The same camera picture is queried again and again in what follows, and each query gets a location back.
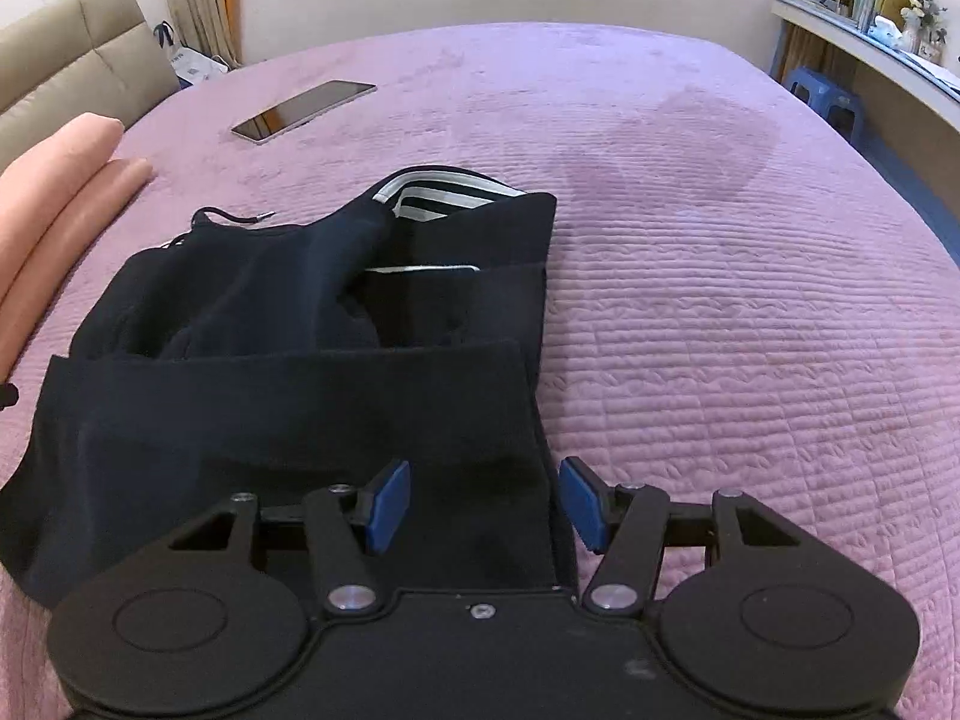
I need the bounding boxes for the purple quilted bed cover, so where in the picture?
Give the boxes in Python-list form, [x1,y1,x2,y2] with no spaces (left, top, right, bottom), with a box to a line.
[0,21,960,720]

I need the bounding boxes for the black hoodie with white stripes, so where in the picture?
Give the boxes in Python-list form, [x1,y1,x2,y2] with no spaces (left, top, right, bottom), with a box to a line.
[0,165,580,612]

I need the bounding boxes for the dark tablet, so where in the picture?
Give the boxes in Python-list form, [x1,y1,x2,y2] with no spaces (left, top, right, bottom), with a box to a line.
[231,80,377,144]

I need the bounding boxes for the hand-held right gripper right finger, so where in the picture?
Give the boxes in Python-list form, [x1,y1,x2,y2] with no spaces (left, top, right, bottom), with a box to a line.
[559,456,796,612]

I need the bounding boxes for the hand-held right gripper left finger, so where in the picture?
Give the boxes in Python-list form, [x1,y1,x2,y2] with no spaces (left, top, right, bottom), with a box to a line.
[171,457,413,616]

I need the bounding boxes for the beige padded headboard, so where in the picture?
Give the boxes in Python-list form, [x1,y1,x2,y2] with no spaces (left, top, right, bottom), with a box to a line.
[0,0,177,160]

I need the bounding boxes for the blue plastic stool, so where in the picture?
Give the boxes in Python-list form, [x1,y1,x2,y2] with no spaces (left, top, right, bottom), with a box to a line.
[780,66,863,140]

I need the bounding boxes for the folded pink quilt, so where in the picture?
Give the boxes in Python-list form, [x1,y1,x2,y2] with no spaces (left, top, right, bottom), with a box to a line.
[0,112,155,385]

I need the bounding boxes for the white paper bag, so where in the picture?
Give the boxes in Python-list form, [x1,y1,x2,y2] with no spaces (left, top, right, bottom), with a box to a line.
[154,21,230,92]

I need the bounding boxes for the light blue desk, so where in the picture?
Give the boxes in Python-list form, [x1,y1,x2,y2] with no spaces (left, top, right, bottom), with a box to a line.
[771,0,960,192]

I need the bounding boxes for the white papers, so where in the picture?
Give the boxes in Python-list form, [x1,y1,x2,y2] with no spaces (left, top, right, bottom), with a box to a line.
[910,52,960,87]

